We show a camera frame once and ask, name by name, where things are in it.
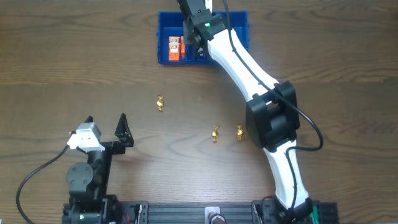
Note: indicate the orange candy box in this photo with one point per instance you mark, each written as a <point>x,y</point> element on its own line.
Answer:
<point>174,53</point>
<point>183,49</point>

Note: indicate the gold wrapped candy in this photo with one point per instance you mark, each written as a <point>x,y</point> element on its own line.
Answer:
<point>239,132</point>
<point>215,133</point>
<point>160,102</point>

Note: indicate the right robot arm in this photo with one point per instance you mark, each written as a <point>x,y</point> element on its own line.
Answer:
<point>245,71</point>

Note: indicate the blue tray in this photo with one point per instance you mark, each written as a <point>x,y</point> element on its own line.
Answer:
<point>168,21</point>

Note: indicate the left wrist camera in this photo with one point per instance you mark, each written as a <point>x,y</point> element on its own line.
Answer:
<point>85,137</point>

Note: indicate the mounting rail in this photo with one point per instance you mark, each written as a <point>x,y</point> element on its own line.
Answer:
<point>180,213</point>

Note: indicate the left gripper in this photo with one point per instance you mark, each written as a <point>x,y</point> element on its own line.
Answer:
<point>113,147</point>

